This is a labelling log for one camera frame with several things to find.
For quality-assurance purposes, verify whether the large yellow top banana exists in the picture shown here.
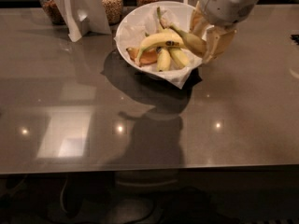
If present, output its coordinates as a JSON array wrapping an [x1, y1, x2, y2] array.
[[160, 18, 206, 58]]

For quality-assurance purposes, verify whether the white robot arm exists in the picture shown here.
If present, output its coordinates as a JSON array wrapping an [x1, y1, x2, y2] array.
[[190, 0, 259, 63]]

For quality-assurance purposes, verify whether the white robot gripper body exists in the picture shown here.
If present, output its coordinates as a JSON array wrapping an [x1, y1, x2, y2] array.
[[199, 0, 259, 27]]

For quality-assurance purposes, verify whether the white folded paper stand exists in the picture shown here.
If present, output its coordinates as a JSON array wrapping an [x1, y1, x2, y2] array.
[[54, 0, 111, 42]]

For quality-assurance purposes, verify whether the left glass jar with nuts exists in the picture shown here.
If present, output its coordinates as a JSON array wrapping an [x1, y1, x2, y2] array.
[[38, 0, 64, 25]]

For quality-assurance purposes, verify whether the yellow banana across middle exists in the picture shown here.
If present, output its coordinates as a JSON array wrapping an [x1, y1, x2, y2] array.
[[135, 33, 186, 66]]

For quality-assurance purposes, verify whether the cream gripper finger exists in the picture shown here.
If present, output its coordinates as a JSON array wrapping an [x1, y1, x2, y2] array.
[[189, 2, 211, 38], [203, 26, 236, 63]]

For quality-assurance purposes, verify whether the small yellow banana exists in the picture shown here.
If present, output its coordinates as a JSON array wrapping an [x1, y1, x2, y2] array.
[[169, 48, 190, 69], [156, 47, 171, 72]]

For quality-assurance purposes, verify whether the white bowl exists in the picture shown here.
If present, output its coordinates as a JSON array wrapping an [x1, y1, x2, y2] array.
[[115, 0, 206, 80]]

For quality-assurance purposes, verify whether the middle glass jar with grains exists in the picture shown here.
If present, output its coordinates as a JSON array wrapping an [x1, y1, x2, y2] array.
[[102, 0, 123, 25]]

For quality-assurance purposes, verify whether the small yellow banana left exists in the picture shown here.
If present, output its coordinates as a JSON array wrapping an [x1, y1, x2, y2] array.
[[156, 47, 171, 72]]

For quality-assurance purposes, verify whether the white paper liner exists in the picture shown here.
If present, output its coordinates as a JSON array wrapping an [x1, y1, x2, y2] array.
[[113, 6, 206, 91]]

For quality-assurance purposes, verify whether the small yellow banana right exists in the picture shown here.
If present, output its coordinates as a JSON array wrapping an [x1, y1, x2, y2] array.
[[169, 48, 190, 69]]

